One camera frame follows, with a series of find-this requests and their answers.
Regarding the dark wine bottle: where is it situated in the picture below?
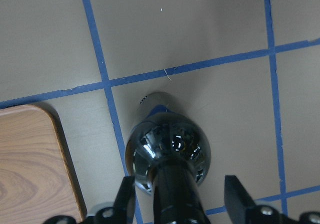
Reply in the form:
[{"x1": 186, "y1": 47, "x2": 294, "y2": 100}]
[{"x1": 125, "y1": 92, "x2": 211, "y2": 224}]

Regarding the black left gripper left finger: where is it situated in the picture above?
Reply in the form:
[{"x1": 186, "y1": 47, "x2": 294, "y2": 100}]
[{"x1": 113, "y1": 176, "x2": 136, "y2": 224}]

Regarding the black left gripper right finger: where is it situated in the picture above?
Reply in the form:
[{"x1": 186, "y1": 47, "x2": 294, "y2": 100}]
[{"x1": 224, "y1": 175, "x2": 256, "y2": 224}]

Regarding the wooden serving tray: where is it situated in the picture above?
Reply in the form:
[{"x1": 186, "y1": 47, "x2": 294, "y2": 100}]
[{"x1": 0, "y1": 105, "x2": 87, "y2": 224}]

